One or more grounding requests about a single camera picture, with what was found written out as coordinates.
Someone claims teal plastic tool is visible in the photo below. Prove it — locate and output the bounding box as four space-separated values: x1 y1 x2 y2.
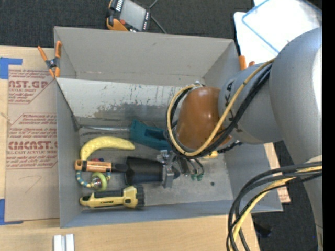
129 119 171 149

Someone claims yellow toy banana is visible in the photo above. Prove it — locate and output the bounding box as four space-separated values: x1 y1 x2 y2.
80 136 136 161

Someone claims multicoloured ring rattle toy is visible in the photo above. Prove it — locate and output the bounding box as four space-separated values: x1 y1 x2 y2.
75 157 112 192

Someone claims yellow and black flashlight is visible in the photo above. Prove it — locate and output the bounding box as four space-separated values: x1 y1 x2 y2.
79 185 146 209

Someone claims grey metal bin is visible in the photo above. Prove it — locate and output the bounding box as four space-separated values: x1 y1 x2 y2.
53 26 284 229

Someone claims brown cardboard board red print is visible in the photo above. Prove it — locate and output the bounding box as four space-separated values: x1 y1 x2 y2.
4 45 61 222

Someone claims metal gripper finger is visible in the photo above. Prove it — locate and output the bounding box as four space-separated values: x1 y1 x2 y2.
156 150 173 166
161 165 175 189

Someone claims orange and black marker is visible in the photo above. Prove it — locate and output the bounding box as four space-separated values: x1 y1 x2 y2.
74 159 129 173

